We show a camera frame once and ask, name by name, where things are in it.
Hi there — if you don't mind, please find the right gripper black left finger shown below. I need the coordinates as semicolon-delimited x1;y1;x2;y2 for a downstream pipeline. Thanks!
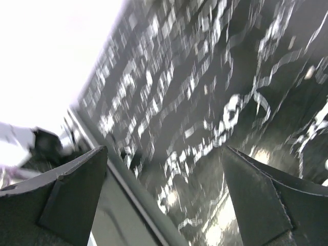
1;146;108;245

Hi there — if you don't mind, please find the black marble pattern mat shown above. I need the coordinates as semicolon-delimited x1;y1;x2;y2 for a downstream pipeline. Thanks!
77;1;327;245

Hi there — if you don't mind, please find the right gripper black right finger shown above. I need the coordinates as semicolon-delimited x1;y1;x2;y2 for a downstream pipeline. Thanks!
221;146;327;245

